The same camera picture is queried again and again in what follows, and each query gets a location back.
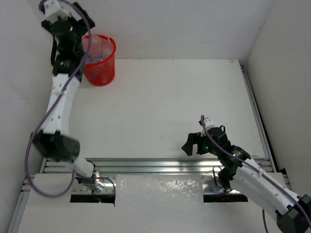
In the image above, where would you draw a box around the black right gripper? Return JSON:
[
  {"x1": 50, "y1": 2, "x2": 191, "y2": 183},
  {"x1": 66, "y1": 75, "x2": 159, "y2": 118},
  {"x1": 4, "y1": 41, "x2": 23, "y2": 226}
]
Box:
[{"x1": 182, "y1": 131, "x2": 220, "y2": 156}]

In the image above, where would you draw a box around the clear unlabelled plastic bottle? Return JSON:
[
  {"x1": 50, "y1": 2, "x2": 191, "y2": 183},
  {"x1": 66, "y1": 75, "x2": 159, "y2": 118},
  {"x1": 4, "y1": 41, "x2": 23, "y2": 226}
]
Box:
[{"x1": 86, "y1": 35, "x2": 105, "y2": 63}]

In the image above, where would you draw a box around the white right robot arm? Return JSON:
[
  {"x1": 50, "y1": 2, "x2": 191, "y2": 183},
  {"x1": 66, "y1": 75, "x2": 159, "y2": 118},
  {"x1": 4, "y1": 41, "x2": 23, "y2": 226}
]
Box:
[{"x1": 182, "y1": 126, "x2": 311, "y2": 233}]

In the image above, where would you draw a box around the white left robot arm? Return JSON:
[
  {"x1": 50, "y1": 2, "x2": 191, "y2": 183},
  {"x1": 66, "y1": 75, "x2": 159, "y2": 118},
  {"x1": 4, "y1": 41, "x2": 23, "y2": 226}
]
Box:
[{"x1": 33, "y1": 0, "x2": 95, "y2": 178}]

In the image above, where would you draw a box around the red mesh plastic bin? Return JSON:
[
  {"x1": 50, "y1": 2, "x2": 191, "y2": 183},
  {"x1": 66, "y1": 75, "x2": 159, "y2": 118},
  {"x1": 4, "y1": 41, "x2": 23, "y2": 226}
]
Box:
[{"x1": 82, "y1": 34, "x2": 116, "y2": 86}]

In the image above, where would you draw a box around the translucent plastic sheet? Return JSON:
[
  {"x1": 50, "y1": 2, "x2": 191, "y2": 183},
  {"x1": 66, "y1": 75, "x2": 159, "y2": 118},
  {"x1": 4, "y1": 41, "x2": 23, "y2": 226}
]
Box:
[{"x1": 115, "y1": 174, "x2": 203, "y2": 206}]

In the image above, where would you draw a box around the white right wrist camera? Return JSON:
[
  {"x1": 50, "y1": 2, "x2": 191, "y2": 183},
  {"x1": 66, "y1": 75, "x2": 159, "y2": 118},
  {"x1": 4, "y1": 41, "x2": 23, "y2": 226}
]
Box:
[{"x1": 199, "y1": 117, "x2": 215, "y2": 130}]

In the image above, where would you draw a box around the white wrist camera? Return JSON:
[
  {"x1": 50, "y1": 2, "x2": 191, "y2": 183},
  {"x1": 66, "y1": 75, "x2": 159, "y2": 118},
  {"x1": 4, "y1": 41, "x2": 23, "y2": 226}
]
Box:
[
  {"x1": 199, "y1": 117, "x2": 215, "y2": 130},
  {"x1": 38, "y1": 0, "x2": 71, "y2": 23}
]

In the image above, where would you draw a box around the aluminium frame rail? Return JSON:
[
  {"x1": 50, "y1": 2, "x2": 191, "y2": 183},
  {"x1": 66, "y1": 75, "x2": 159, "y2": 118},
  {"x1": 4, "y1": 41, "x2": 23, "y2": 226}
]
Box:
[{"x1": 40, "y1": 59, "x2": 287, "y2": 195}]

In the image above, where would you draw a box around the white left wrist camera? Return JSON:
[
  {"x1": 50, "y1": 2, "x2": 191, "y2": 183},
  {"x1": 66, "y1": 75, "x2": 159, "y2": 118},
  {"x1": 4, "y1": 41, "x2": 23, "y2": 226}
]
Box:
[{"x1": 38, "y1": 0, "x2": 71, "y2": 23}]

